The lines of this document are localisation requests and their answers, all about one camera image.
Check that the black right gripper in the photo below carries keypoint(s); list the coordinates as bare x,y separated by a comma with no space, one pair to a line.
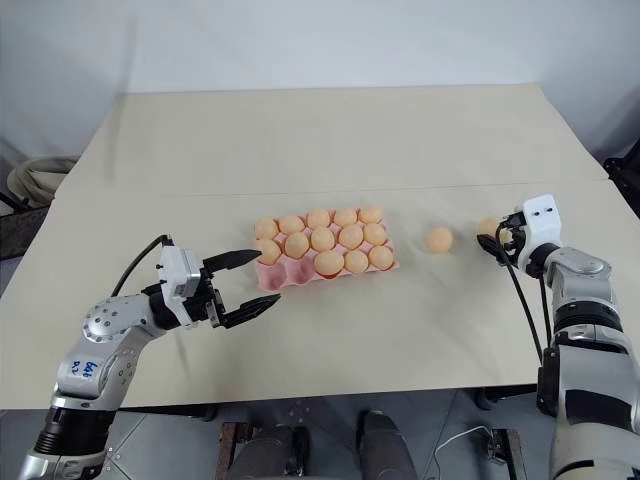
517,235

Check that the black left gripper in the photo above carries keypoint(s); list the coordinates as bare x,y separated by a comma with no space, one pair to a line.
212,305

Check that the tan egg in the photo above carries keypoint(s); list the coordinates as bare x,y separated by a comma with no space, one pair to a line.
487,226
350,236
288,224
356,261
329,263
297,244
381,257
266,228
318,218
268,251
370,215
322,238
375,233
345,216
440,239

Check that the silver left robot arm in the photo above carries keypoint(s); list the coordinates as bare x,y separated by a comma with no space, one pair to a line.
107,325

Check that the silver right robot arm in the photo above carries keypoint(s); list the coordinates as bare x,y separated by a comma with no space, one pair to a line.
595,360

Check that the pink plastic egg tray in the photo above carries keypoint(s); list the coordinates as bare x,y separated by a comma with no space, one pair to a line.
277,277

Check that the black equipment case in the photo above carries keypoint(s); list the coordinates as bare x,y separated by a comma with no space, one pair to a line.
624,180

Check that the dark rounded shape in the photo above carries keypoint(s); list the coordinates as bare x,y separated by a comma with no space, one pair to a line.
387,445
270,452

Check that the white handwritten label sticker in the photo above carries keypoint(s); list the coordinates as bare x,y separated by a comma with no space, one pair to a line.
85,371

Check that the beige cloth bag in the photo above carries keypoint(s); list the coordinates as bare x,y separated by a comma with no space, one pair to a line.
35,177

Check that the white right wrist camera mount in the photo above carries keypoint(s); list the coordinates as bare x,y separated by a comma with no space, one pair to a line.
542,220

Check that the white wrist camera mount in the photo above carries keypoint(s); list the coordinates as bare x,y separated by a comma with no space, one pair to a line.
542,220
172,272

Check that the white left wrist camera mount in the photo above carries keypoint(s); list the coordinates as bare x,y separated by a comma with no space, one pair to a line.
172,272

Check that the rusty metal bracket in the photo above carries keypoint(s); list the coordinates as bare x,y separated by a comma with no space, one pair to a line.
231,450
507,452

